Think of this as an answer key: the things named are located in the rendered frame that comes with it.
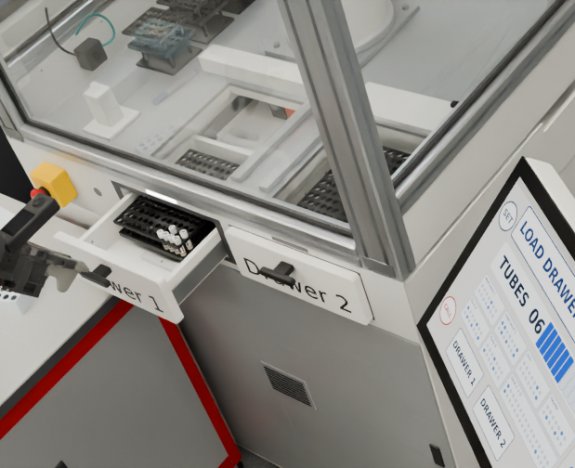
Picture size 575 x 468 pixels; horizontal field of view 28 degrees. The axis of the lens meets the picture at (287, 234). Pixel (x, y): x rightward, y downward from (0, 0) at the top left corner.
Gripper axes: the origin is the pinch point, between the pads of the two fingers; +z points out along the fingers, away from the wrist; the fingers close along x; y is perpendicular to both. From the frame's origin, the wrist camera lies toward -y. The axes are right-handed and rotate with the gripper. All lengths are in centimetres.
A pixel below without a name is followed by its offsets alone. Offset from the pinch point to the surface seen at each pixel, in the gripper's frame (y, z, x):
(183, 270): -4.8, 12.6, 12.6
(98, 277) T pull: 1.5, 5.0, 1.0
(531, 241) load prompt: -27, -5, 82
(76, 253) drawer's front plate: -0.4, 7.3, -8.5
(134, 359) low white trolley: 17.4, 34.7, -11.2
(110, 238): -4.8, 16.7, -11.4
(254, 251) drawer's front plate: -12.4, 15.5, 23.9
